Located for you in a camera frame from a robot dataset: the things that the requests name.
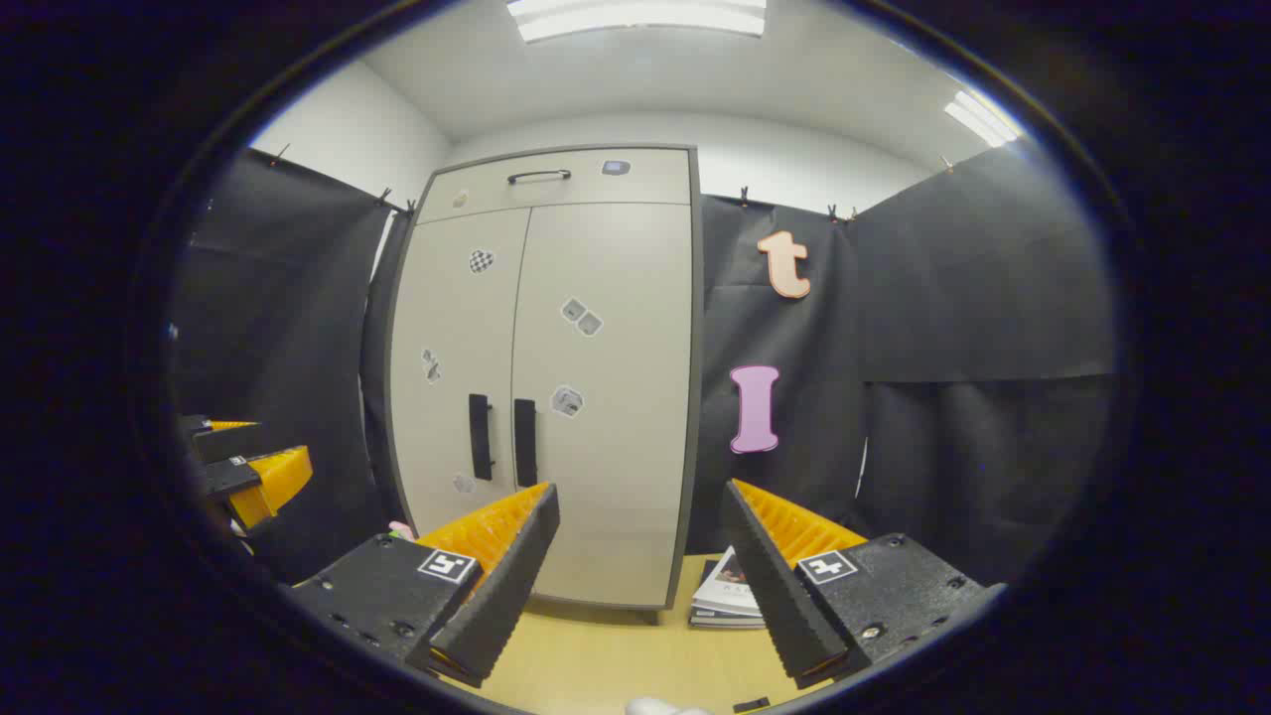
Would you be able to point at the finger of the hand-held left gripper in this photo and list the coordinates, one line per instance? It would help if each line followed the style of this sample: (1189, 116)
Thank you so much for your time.
(273, 482)
(223, 442)

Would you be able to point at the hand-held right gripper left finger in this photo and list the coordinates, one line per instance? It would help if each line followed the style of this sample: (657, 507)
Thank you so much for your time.
(506, 586)

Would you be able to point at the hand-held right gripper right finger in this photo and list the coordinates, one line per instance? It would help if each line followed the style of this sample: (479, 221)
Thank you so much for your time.
(775, 586)

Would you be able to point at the grey shoe cabinet door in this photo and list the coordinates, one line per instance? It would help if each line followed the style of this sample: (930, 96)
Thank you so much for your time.
(447, 318)
(616, 447)

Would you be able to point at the grey double-door shoe cabinet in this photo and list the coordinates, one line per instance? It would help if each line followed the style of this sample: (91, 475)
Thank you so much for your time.
(697, 397)

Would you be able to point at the grey cabinet drawer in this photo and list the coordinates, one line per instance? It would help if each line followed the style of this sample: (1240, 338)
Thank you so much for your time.
(596, 189)

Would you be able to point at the dark thin book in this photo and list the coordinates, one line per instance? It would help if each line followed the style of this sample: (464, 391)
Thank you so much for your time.
(707, 570)

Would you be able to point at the small green plush toy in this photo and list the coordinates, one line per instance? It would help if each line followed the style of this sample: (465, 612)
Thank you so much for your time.
(402, 531)

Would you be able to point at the black backdrop cloth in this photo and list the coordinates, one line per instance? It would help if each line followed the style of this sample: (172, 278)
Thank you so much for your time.
(943, 298)

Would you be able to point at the long ceiling light panel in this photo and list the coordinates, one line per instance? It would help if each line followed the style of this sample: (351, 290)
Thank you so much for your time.
(635, 18)

